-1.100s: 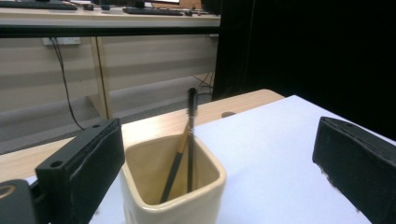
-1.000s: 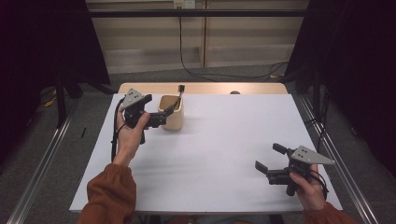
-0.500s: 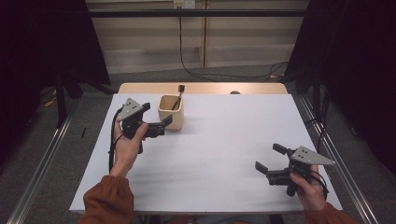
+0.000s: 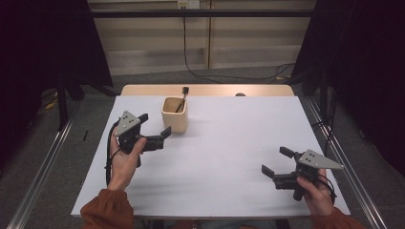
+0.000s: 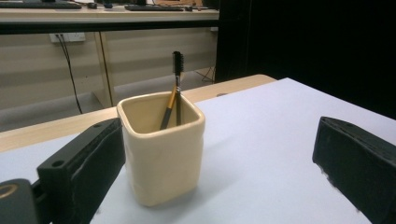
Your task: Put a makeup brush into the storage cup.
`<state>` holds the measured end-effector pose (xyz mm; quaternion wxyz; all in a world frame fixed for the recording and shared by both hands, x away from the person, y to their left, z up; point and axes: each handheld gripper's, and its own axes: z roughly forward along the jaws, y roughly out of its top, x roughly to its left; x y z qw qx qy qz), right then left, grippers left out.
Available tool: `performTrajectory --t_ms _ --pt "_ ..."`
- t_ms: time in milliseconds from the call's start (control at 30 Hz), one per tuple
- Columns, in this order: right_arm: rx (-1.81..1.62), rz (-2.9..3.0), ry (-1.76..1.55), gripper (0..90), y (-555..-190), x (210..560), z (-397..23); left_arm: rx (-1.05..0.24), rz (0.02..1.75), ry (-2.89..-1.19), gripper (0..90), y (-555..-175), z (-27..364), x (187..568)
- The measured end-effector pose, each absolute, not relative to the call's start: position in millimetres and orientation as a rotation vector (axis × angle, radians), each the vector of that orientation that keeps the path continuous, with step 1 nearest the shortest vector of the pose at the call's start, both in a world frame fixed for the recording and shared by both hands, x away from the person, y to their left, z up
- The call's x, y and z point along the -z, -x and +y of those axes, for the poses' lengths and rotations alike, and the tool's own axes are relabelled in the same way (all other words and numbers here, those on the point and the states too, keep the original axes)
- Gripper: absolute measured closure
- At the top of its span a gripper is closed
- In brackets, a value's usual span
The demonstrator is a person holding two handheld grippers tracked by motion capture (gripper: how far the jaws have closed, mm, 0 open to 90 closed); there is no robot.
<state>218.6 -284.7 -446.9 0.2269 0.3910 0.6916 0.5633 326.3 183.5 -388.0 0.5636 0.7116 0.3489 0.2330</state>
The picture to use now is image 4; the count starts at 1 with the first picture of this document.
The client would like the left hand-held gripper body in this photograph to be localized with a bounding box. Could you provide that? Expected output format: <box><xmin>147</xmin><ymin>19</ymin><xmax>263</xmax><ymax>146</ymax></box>
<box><xmin>114</xmin><ymin>110</ymin><xmax>165</xmax><ymax>155</ymax></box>

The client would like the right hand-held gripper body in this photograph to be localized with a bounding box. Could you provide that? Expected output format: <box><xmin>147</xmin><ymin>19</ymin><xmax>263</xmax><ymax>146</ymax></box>
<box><xmin>271</xmin><ymin>149</ymin><xmax>345</xmax><ymax>202</ymax></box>

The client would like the beige square pen holder cup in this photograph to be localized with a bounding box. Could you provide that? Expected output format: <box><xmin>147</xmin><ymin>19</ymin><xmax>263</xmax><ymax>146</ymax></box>
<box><xmin>160</xmin><ymin>96</ymin><xmax>189</xmax><ymax>134</ymax></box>

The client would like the black long-handled brush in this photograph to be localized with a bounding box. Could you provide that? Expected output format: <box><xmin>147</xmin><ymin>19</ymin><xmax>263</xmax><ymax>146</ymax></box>
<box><xmin>175</xmin><ymin>86</ymin><xmax>190</xmax><ymax>114</ymax></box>

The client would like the person's right hand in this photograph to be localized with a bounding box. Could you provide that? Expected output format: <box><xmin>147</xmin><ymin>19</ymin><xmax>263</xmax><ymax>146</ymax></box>
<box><xmin>295</xmin><ymin>168</ymin><xmax>337</xmax><ymax>218</ymax></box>

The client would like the person's left hand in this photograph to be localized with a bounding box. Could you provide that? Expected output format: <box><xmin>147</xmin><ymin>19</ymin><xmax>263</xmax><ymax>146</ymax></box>
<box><xmin>107</xmin><ymin>128</ymin><xmax>148</xmax><ymax>192</ymax></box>

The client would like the white table sheet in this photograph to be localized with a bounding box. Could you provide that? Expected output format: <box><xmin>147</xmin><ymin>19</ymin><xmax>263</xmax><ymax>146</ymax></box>
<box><xmin>70</xmin><ymin>94</ymin><xmax>352</xmax><ymax>220</ymax></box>

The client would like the wooden table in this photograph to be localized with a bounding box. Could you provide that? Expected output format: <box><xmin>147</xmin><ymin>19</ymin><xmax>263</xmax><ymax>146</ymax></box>
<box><xmin>119</xmin><ymin>84</ymin><xmax>295</xmax><ymax>97</ymax></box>

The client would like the black metal stand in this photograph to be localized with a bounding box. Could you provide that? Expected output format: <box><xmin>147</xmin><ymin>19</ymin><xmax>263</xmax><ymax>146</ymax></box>
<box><xmin>56</xmin><ymin>73</ymin><xmax>70</xmax><ymax>132</ymax></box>

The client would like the beige panelled cabinet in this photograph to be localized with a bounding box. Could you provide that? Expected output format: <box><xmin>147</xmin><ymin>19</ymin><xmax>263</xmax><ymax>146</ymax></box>
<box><xmin>87</xmin><ymin>0</ymin><xmax>318</xmax><ymax>76</ymax></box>

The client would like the black curtain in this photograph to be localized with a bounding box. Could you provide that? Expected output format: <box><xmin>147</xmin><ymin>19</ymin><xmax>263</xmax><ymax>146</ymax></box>
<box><xmin>290</xmin><ymin>0</ymin><xmax>405</xmax><ymax>175</ymax></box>
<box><xmin>0</xmin><ymin>0</ymin><xmax>114</xmax><ymax>166</ymax></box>

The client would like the black horizontal bar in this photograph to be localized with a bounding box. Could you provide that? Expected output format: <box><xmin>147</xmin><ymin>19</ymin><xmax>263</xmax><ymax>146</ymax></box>
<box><xmin>90</xmin><ymin>9</ymin><xmax>314</xmax><ymax>18</ymax></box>

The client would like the right hand-held gripper cable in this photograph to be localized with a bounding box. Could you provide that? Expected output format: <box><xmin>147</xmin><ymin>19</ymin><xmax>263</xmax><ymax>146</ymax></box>
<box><xmin>318</xmin><ymin>175</ymin><xmax>338</xmax><ymax>204</ymax></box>

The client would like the hand-held gripper cable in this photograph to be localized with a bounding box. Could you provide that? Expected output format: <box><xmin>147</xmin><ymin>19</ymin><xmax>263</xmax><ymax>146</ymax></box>
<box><xmin>104</xmin><ymin>122</ymin><xmax>120</xmax><ymax>187</ymax></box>
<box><xmin>318</xmin><ymin>175</ymin><xmax>338</xmax><ymax>204</ymax></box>

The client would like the left hand-held gripper cable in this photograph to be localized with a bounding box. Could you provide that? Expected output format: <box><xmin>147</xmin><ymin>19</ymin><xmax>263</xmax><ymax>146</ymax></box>
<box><xmin>104</xmin><ymin>122</ymin><xmax>120</xmax><ymax>187</ymax></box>

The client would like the metal floor rail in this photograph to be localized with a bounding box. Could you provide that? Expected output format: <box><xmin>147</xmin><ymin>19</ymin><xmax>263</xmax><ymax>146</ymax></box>
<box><xmin>6</xmin><ymin>101</ymin><xmax>82</xmax><ymax>229</ymax></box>
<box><xmin>305</xmin><ymin>96</ymin><xmax>388</xmax><ymax>229</ymax></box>

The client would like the black wall cable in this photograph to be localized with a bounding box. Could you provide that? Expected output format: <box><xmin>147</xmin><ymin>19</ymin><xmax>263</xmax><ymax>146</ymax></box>
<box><xmin>181</xmin><ymin>8</ymin><xmax>295</xmax><ymax>84</ymax></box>

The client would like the white wall socket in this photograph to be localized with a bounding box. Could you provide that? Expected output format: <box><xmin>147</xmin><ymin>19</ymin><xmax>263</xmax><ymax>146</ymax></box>
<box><xmin>177</xmin><ymin>0</ymin><xmax>201</xmax><ymax>10</ymax></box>

